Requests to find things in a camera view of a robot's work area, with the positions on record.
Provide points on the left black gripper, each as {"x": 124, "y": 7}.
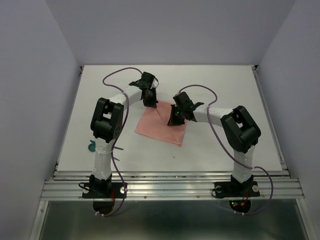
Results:
{"x": 152, "y": 103}

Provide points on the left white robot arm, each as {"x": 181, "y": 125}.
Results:
{"x": 108, "y": 120}

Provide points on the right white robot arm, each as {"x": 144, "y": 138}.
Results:
{"x": 240, "y": 129}

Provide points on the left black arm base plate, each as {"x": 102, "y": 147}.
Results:
{"x": 115, "y": 191}

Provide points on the teal plastic spoon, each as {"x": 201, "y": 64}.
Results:
{"x": 92, "y": 148}

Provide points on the pink satin napkin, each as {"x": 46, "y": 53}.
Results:
{"x": 154, "y": 124}

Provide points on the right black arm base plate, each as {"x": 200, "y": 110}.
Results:
{"x": 228, "y": 189}

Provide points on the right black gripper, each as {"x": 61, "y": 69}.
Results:
{"x": 172, "y": 120}

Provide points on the teal plastic utensil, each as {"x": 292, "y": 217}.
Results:
{"x": 103, "y": 145}

